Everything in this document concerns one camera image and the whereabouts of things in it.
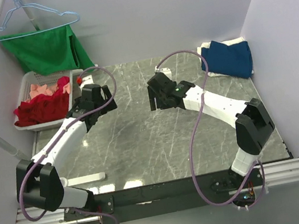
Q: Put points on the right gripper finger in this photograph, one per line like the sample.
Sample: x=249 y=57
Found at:
x=165 y=103
x=154 y=101

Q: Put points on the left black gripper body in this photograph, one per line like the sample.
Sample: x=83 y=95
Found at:
x=100 y=104

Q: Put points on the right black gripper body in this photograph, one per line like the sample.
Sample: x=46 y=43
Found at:
x=159 y=96

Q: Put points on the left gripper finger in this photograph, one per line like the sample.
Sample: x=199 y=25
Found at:
x=109 y=97
x=101 y=112

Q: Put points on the dark red t shirt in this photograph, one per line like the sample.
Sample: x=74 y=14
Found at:
x=42 y=109

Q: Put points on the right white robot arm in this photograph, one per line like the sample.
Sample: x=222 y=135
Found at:
x=251 y=119

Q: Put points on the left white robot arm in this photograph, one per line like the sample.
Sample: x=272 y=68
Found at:
x=38 y=182

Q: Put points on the magenta t shirt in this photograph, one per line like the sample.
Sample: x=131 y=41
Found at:
x=64 y=86

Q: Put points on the peach pink garment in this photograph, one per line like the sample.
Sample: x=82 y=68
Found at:
x=47 y=90

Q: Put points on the green t shirt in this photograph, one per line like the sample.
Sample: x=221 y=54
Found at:
x=48 y=52

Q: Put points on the white laundry basket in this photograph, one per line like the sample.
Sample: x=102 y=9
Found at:
x=34 y=78

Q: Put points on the folded blue t shirt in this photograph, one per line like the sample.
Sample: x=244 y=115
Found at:
x=228 y=58

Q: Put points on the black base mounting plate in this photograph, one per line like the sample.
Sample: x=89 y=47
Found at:
x=168 y=197

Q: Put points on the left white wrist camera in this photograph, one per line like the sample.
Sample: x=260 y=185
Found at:
x=83 y=81

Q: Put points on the light blue wire hanger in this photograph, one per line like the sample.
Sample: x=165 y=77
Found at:
x=28 y=9

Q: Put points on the aluminium rail frame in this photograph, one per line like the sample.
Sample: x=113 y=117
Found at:
x=282 y=172

